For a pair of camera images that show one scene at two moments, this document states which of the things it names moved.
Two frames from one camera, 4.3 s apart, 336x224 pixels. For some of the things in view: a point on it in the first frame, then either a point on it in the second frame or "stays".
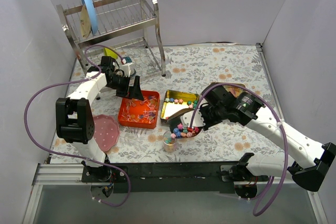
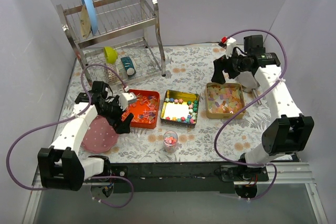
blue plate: (94, 23) stays
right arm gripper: (205, 115) → (226, 64)
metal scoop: (177, 128) → (248, 82)
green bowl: (108, 52) stays
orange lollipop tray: (139, 113) stays
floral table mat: (139, 103) stays
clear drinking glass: (169, 141) stays
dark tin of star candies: (175, 101) stays
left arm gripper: (125, 87) → (117, 114)
